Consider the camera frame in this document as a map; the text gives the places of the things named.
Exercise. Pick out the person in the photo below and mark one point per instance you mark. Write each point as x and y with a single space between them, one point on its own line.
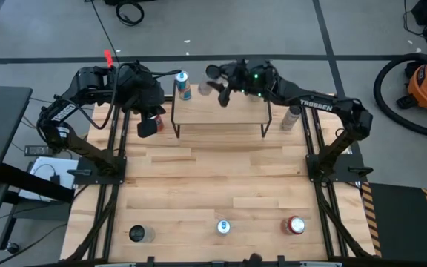
253 258

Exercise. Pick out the red tape tag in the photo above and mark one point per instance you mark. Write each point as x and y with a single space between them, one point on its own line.
108 58

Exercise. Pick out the red Fanta soda can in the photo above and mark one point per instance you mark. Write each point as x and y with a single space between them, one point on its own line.
295 225
159 124

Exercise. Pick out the small black charger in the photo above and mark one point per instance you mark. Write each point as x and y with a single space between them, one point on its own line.
55 179

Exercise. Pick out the black power adapter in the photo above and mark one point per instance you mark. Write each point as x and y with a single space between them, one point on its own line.
38 150

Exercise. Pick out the white edge bracket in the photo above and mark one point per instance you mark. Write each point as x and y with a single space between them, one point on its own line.
115 264
321 264

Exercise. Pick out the black table clamp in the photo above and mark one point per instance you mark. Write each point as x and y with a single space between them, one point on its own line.
281 261
149 261

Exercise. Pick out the black aluminium table frame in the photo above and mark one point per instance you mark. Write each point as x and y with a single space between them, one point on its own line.
184 264

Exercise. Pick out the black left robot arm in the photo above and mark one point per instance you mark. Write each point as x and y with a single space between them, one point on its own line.
67 107

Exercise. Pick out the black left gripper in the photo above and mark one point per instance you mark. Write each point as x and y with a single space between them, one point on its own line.
141 91

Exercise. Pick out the black mat hazard stripes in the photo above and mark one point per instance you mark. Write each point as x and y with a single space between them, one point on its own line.
399 222

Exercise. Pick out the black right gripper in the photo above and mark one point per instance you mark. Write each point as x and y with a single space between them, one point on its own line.
254 79

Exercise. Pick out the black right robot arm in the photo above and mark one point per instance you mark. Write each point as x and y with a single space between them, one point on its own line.
324 105

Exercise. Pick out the black caster wheel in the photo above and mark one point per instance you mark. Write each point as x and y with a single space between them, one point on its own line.
12 247

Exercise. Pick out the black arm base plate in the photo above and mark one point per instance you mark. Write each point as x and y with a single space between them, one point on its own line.
350 174
87 178

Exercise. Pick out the wooden shelf black metal frame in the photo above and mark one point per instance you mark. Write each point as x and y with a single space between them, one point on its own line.
217 115

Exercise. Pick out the black desk leg frame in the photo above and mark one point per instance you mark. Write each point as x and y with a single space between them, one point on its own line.
50 192

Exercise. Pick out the blue slim energy drink can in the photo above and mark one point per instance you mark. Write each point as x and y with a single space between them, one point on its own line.
223 227
184 89

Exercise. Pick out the white flat board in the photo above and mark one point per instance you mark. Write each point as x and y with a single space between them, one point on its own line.
43 165

